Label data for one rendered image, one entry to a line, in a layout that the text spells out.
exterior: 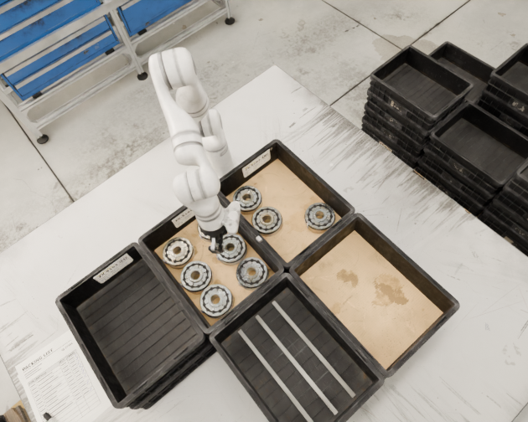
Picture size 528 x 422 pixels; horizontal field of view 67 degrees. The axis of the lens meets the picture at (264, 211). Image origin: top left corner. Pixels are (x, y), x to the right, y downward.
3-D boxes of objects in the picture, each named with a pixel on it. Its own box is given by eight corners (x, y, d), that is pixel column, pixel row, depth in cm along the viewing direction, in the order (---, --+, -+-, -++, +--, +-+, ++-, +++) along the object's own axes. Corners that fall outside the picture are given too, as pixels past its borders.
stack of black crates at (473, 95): (403, 95, 247) (412, 66, 227) (435, 70, 254) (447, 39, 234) (458, 132, 231) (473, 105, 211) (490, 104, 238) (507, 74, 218)
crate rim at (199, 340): (57, 301, 124) (52, 299, 122) (137, 242, 131) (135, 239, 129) (119, 412, 108) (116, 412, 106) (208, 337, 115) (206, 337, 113)
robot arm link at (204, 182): (220, 188, 87) (207, 132, 91) (180, 198, 87) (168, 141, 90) (225, 198, 94) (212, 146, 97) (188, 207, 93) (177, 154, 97)
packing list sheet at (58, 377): (10, 370, 136) (9, 370, 136) (69, 325, 142) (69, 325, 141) (51, 457, 123) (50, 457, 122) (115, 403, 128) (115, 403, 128)
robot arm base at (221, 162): (208, 164, 168) (199, 139, 153) (227, 154, 169) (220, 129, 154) (217, 180, 164) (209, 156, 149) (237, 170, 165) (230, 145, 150)
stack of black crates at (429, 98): (358, 131, 238) (368, 74, 198) (392, 105, 245) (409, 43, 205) (411, 172, 221) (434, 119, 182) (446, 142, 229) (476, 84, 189)
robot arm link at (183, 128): (162, 146, 89) (198, 136, 89) (142, 48, 96) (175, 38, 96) (173, 162, 98) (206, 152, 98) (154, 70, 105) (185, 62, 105)
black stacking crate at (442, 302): (288, 281, 130) (287, 270, 120) (354, 227, 137) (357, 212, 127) (380, 383, 114) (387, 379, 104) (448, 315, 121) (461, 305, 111)
